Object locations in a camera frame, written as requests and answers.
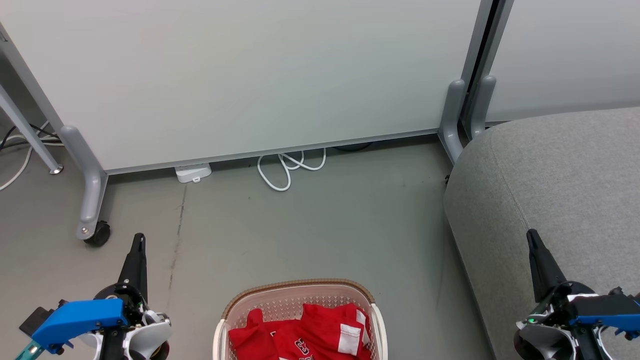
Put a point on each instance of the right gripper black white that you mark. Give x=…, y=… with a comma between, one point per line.
x=542, y=340

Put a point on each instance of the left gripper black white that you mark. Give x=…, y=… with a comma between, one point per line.
x=145, y=335

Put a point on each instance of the red garment striped white trim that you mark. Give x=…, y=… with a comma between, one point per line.
x=252, y=337

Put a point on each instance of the grey fabric sofa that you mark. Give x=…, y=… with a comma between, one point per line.
x=565, y=190

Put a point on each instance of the grey partition foot with caster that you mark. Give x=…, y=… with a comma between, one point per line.
x=89, y=180

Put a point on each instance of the white power adapter box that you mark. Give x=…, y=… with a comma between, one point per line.
x=193, y=172

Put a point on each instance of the beige perforated laundry basket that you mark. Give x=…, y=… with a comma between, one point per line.
x=285, y=300

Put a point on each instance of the grey metal stand leg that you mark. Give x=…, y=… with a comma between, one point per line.
x=30, y=132

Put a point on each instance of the red garment with white patch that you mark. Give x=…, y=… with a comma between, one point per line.
x=325, y=332

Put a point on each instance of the narrow white partition panel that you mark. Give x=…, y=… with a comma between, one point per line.
x=565, y=55

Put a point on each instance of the large white partition panel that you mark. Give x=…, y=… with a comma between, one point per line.
x=250, y=75

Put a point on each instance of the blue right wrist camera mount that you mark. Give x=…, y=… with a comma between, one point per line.
x=607, y=307

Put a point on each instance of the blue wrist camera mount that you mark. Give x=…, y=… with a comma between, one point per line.
x=75, y=317
x=607, y=307

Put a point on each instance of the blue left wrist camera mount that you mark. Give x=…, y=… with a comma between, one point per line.
x=75, y=317

